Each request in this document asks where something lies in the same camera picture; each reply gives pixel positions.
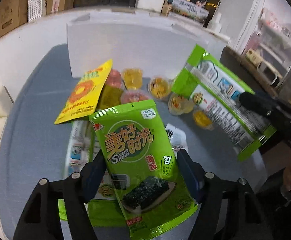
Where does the yellow tissue pack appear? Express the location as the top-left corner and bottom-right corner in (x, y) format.
(245, 49), (263, 67)

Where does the white rectangular container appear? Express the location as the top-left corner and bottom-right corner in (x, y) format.
(257, 61), (283, 88)

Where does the green seaweed pack lying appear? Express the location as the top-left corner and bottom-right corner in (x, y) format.
(64, 120), (126, 228)

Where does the small brown paper box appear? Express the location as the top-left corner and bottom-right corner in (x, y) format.
(161, 3), (172, 16)

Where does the olive green snack packet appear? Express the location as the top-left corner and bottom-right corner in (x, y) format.
(97, 85), (123, 109)

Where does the large brown cardboard box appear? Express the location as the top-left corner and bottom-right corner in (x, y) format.
(0, 0), (28, 37)

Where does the black white snack packet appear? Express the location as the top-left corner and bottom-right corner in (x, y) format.
(165, 124), (188, 155)

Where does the yellow snack pouch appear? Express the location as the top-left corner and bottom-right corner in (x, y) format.
(54, 59), (113, 125)

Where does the dark wooden side shelf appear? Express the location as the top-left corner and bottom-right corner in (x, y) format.
(220, 46), (291, 103)

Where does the pink jelly cup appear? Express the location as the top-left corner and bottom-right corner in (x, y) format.
(120, 89), (151, 104)
(105, 69), (124, 89)

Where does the green seaweed pack back side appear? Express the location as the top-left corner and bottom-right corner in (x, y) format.
(172, 45), (276, 161)

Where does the printed landscape carton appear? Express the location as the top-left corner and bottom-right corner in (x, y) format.
(172, 0), (209, 24)

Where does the white dotted paper bag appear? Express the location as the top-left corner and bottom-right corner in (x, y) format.
(27, 0), (46, 22)

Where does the white spray bottle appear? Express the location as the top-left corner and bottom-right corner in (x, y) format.
(207, 12), (222, 33)

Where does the yellow jelly cup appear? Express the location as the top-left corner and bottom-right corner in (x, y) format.
(168, 93), (194, 116)
(193, 110), (214, 131)
(122, 68), (143, 89)

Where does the white storage box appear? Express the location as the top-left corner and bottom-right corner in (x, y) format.
(67, 11), (227, 79)

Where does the clear plastic drawer organizer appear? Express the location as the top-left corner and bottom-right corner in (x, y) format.
(242, 8), (291, 79)

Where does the yellow jelly cup cartoon lid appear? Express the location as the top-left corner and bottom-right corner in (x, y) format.
(148, 76), (171, 101)

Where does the green seaweed snack pack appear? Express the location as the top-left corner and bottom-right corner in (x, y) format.
(89, 100), (197, 239)

